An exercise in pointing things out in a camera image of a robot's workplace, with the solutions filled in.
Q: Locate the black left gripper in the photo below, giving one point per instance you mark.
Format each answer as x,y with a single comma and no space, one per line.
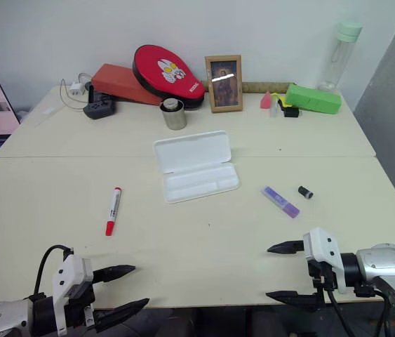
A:
81,296

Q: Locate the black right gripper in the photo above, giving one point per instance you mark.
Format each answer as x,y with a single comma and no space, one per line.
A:
318,273

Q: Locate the white plastic case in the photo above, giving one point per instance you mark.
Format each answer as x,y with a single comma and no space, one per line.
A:
193,154

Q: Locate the red oval pad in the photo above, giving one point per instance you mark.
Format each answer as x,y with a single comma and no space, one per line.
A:
162,70

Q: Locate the purple highlighter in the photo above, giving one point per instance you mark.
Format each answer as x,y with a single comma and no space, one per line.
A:
279,201

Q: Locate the red whiteboard marker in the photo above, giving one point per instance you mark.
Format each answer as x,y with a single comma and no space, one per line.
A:
113,210

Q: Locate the small black cylinder sharpener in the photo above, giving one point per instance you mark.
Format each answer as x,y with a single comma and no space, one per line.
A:
305,192

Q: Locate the small black clip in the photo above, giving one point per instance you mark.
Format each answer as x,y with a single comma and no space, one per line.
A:
291,112

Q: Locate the clear plastic small tube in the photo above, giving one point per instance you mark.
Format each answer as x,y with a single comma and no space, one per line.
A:
273,107

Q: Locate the pink triangular eraser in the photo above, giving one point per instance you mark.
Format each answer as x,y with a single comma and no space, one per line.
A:
266,101

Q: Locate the green rectangular box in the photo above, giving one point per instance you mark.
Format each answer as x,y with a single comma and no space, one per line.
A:
313,99

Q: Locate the steel metal cup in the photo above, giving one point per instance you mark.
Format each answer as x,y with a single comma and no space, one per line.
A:
173,117

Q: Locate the black power strip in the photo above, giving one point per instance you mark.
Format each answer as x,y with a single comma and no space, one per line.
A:
99,107

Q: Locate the brown rolled mat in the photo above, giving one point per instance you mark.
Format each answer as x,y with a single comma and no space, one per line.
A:
264,86

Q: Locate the white plug charger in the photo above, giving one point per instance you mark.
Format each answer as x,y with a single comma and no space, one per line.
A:
77,88

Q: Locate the red cardboard box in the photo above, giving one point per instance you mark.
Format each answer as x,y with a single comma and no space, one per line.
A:
116,80

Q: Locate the clear bottle with green lid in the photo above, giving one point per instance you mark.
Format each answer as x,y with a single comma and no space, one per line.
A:
339,59

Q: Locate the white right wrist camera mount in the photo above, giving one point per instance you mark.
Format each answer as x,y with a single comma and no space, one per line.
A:
323,245

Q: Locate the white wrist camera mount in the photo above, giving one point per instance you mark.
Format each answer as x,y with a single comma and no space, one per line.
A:
323,245
69,272

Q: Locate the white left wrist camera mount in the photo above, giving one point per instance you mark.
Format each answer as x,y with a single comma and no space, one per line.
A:
69,272

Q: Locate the wooden picture frame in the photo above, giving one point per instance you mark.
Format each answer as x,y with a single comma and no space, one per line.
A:
223,84

